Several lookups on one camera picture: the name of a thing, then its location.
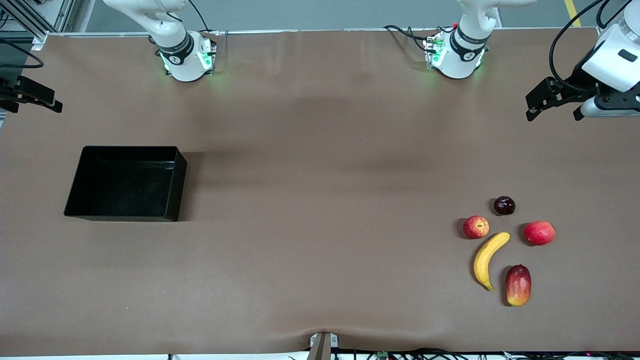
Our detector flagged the plain red apple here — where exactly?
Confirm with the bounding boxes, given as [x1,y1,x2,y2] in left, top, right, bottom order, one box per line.
[523,220,556,246]

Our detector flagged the yellow banana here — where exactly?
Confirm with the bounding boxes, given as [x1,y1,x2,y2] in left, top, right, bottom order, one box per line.
[473,231,512,292]

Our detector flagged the brown table mat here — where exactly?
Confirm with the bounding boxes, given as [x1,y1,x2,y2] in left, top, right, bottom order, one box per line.
[0,27,640,357]

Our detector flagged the aluminium frame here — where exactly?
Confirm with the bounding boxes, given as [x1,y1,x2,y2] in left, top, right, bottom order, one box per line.
[0,0,76,51]

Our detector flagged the red apple with yellow patch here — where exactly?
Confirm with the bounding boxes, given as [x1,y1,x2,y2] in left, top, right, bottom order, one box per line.
[462,215,490,240]

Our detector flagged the red and yellow mango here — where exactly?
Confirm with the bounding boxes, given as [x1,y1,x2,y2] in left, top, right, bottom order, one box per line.
[505,264,532,307]

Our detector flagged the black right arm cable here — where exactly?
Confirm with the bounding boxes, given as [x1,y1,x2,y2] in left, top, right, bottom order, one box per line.
[0,37,45,69]

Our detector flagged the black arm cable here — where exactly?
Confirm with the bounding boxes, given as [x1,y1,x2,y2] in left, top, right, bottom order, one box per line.
[0,37,45,69]
[549,0,626,93]

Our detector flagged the black base cables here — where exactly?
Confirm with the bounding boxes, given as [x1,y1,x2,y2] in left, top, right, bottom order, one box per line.
[383,24,432,53]

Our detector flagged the thin black base cable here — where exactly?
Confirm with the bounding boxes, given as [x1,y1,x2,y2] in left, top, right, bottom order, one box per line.
[187,0,211,32]

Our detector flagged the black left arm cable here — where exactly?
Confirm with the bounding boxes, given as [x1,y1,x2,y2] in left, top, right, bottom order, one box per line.
[549,0,626,93]

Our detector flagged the black plastic box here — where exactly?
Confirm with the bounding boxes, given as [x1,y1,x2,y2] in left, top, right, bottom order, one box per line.
[63,145,188,222]

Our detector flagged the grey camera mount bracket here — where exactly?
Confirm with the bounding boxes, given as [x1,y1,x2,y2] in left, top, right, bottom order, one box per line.
[307,331,340,360]

